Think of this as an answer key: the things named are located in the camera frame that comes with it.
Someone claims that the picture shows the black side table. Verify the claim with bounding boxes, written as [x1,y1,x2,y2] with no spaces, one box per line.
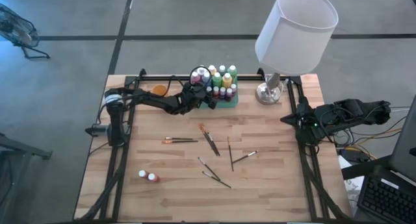
[0,132,53,224]

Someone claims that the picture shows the large light green paint bottle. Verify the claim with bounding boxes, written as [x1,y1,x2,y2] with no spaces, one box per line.
[227,64,238,85]
[211,72,224,88]

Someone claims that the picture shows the green translucent plastic bin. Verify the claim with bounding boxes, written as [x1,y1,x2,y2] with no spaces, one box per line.
[189,73,240,109]

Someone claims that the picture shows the black power adapter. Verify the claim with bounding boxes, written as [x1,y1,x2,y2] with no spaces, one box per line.
[340,148,370,164]

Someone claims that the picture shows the black keyboard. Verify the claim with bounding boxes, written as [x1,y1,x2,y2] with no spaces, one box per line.
[356,173,416,224]

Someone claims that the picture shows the silver table lamp white shade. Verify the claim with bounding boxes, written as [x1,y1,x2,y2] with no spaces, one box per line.
[254,0,339,106]

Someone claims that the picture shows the black floor fan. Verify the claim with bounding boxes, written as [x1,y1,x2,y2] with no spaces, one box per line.
[0,3,51,60]

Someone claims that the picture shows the white printed paper sheet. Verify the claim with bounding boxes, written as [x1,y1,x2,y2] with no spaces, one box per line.
[337,155,363,202]

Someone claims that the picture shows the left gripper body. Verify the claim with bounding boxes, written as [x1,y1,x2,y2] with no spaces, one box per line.
[175,83,206,116]

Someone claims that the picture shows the computer monitor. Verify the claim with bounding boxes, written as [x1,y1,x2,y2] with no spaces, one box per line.
[389,93,416,183]

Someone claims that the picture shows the black paintbrush orange fan bristles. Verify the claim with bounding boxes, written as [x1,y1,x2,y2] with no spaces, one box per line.
[198,125,219,157]

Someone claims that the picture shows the orange plastic cup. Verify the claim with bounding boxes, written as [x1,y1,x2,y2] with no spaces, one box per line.
[151,84,168,97]

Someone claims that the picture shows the thin black paintbrush gold ferrule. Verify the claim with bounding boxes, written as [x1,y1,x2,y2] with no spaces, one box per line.
[227,136,235,173]

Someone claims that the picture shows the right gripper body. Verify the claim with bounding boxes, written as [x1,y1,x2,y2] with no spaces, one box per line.
[302,108,328,131]

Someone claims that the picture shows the short black paintbrush silver ferrule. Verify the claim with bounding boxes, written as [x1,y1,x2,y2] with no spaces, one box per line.
[231,150,259,164]

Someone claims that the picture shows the black computer desk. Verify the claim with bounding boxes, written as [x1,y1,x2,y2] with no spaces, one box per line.
[341,154,416,224]

